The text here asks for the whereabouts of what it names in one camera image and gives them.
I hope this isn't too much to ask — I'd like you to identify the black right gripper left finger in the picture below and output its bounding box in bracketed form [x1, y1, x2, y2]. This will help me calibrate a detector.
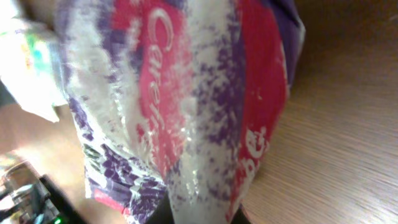
[146, 194, 174, 224]

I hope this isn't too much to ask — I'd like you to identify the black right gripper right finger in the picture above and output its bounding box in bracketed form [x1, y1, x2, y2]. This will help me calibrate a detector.
[231, 204, 251, 224]

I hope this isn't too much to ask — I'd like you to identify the red purple floral pack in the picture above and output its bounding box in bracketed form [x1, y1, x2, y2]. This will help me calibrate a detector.
[54, 0, 305, 223]

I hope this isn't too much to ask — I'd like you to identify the teal tissue packet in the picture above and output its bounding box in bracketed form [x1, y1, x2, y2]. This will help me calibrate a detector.
[0, 0, 69, 124]

